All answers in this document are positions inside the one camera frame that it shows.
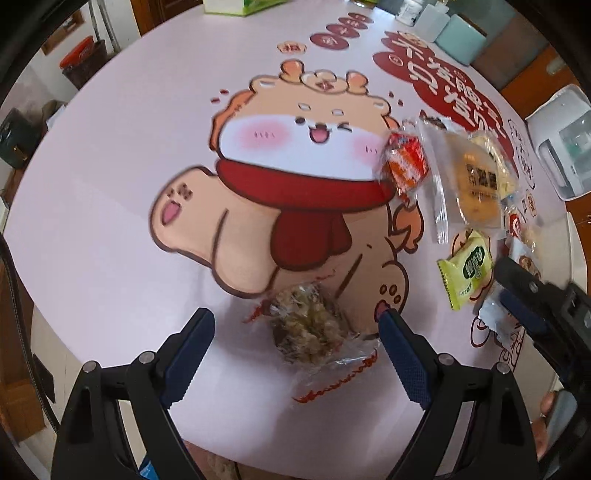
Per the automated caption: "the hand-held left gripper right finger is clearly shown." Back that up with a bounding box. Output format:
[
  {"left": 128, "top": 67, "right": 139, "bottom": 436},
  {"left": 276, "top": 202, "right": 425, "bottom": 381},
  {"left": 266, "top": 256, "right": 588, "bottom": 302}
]
[{"left": 378, "top": 308, "right": 541, "bottom": 480}]

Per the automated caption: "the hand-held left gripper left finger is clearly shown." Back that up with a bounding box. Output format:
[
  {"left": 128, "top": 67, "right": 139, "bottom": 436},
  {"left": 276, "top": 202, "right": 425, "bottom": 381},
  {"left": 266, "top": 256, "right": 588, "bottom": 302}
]
[{"left": 51, "top": 307, "right": 218, "bottom": 480}]

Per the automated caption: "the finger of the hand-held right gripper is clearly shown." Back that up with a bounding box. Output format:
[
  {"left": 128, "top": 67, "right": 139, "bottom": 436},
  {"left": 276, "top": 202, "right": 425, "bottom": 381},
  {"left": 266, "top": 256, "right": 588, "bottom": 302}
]
[
  {"left": 494, "top": 256, "right": 570, "bottom": 304},
  {"left": 500, "top": 289, "right": 558, "bottom": 339}
]

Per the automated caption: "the brown and white snack packet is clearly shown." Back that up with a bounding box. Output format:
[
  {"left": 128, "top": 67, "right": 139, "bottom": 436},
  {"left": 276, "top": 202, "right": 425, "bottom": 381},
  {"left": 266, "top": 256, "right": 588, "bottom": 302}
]
[{"left": 508, "top": 240, "right": 543, "bottom": 278}]

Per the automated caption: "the green snack packet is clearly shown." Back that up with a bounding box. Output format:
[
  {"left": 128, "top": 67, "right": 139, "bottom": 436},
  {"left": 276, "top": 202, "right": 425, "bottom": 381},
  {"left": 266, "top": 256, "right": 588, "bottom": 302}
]
[{"left": 436, "top": 231, "right": 497, "bottom": 312}]

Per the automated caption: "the round yellow cake clear packet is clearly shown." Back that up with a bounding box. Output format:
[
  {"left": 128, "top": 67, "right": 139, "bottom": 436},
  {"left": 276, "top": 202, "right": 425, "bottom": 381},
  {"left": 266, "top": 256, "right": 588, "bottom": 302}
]
[{"left": 418, "top": 120, "right": 506, "bottom": 245}]

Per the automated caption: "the nut cluster snack clear wrapper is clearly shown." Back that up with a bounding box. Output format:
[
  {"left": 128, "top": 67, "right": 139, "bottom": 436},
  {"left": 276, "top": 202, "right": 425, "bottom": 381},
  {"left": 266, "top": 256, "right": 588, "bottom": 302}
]
[{"left": 245, "top": 281, "right": 384, "bottom": 404}]

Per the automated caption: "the pale yellow cake packet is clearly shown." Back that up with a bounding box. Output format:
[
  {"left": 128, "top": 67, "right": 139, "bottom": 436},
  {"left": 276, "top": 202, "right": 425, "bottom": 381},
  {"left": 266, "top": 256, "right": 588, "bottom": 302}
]
[{"left": 466, "top": 131, "right": 520, "bottom": 199}]

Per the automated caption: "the orange snack packet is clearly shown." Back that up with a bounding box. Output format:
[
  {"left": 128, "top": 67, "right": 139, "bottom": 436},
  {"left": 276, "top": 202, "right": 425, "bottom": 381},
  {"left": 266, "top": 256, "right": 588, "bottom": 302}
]
[{"left": 381, "top": 131, "right": 432, "bottom": 206}]

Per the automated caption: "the dark brown snack packet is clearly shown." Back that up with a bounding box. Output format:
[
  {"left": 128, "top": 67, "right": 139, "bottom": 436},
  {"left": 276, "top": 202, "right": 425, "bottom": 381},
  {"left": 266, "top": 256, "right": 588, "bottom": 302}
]
[{"left": 419, "top": 110, "right": 450, "bottom": 129}]

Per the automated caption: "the person's right hand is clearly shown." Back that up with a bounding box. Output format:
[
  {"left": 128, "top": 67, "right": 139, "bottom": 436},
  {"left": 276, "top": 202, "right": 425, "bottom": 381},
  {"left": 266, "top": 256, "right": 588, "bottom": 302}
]
[{"left": 530, "top": 390, "right": 561, "bottom": 466}]

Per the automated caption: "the white storage cabinet clear door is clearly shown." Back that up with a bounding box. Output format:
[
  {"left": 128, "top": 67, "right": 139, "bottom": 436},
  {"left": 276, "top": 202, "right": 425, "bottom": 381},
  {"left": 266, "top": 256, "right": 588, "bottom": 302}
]
[{"left": 526, "top": 85, "right": 591, "bottom": 200}]

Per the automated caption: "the wood framed glass sliding door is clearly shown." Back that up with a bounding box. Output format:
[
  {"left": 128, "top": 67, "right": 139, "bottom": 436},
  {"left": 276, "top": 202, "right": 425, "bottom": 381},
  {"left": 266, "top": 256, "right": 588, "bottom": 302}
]
[{"left": 475, "top": 21, "right": 574, "bottom": 121}]

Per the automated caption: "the mint green canister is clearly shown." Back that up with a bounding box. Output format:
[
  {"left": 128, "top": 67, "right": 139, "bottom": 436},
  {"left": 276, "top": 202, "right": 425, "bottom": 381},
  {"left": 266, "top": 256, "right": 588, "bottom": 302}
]
[{"left": 436, "top": 14, "right": 486, "bottom": 65}]

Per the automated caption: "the white squeeze bottle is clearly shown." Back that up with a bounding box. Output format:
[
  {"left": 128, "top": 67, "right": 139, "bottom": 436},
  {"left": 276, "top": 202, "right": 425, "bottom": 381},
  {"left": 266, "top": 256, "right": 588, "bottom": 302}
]
[{"left": 418, "top": 0, "right": 451, "bottom": 41}]

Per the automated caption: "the dark green handbag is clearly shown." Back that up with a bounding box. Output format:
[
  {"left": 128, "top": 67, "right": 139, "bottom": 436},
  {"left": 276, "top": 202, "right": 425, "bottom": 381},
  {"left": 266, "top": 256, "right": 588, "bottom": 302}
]
[{"left": 0, "top": 108, "right": 43, "bottom": 168}]

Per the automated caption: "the dark brown bag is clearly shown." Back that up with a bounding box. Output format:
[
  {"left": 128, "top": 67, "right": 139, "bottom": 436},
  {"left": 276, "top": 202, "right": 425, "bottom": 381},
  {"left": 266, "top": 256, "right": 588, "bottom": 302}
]
[{"left": 62, "top": 41, "right": 110, "bottom": 89}]

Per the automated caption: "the orange bag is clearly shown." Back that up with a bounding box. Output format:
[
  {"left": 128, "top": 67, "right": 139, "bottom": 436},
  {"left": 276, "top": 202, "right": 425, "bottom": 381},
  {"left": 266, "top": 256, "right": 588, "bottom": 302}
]
[{"left": 60, "top": 37, "right": 96, "bottom": 70}]

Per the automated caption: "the green tissue box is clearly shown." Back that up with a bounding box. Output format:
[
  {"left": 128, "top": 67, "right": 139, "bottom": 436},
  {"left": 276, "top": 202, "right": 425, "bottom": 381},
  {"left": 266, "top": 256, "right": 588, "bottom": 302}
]
[{"left": 203, "top": 0, "right": 287, "bottom": 18}]

